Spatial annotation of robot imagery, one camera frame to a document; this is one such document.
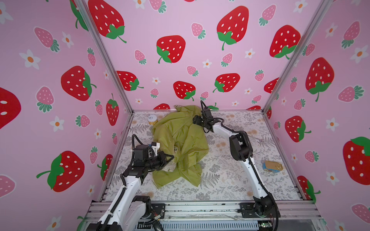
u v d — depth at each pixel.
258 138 1.04
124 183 0.51
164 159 0.71
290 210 0.76
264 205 0.64
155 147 0.76
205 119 0.90
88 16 0.70
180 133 1.04
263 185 0.66
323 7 0.69
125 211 0.47
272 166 0.86
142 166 0.62
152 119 1.10
